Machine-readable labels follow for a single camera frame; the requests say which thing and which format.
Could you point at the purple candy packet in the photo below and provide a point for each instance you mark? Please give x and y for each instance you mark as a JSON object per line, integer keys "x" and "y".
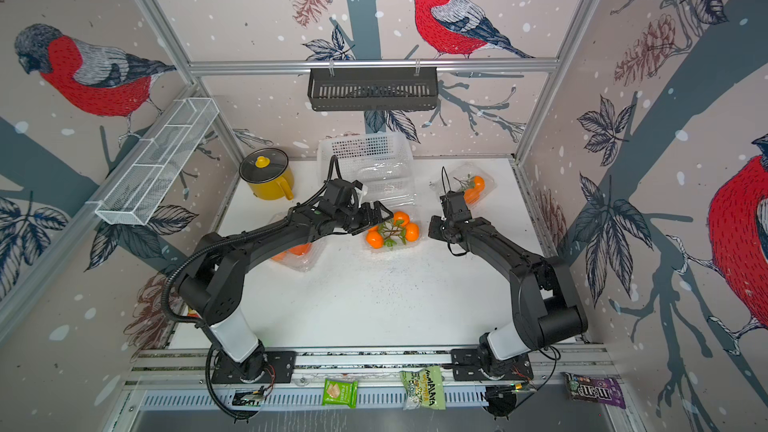
{"x": 599, "y": 390}

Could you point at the orange on branch near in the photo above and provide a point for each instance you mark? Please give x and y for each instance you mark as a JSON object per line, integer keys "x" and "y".
{"x": 471, "y": 196}

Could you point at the white plastic basket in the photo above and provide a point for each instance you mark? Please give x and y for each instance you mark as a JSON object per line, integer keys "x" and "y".
{"x": 353, "y": 152}

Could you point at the white wire wall shelf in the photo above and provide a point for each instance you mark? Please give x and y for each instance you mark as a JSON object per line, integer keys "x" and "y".
{"x": 140, "y": 190}

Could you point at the black hanging wire shelf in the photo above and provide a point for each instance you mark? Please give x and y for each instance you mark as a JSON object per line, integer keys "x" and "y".
{"x": 373, "y": 89}

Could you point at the yellow pot with lid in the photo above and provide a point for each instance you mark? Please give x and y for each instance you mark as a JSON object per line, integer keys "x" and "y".
{"x": 267, "y": 172}

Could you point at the clear clamshell four oranges branch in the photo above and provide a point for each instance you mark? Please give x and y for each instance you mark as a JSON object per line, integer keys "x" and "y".
{"x": 390, "y": 182}

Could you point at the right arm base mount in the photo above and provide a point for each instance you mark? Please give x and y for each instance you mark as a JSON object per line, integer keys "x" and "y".
{"x": 479, "y": 364}

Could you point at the green snack packet large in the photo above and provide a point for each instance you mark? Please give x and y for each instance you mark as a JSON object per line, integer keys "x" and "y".
{"x": 424, "y": 389}

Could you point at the clear clamshell three oranges branch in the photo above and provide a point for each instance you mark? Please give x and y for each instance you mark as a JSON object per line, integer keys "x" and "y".
{"x": 458, "y": 178}

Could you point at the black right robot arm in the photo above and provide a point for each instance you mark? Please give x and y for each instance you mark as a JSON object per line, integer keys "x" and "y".
{"x": 546, "y": 305}

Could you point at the loose orange large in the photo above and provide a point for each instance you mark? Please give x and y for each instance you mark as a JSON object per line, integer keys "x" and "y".
{"x": 300, "y": 250}

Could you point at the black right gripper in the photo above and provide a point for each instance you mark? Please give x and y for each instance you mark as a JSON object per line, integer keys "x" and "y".
{"x": 435, "y": 225}

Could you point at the orange on branch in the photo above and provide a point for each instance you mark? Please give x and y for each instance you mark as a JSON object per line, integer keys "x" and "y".
{"x": 478, "y": 183}
{"x": 471, "y": 196}

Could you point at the orange on branch middle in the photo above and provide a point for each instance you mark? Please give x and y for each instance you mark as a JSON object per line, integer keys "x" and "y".
{"x": 478, "y": 183}

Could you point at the clear clamshell oranges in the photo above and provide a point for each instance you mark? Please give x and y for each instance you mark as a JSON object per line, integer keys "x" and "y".
{"x": 301, "y": 258}

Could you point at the green snack packet small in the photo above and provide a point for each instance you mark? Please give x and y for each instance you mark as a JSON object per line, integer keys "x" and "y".
{"x": 340, "y": 393}

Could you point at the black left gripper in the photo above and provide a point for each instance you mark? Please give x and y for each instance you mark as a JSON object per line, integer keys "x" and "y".
{"x": 368, "y": 220}

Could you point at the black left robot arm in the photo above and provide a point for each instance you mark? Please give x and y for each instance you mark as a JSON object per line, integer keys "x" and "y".
{"x": 207, "y": 289}

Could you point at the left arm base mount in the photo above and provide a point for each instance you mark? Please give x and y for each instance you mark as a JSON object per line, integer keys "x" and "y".
{"x": 270, "y": 366}

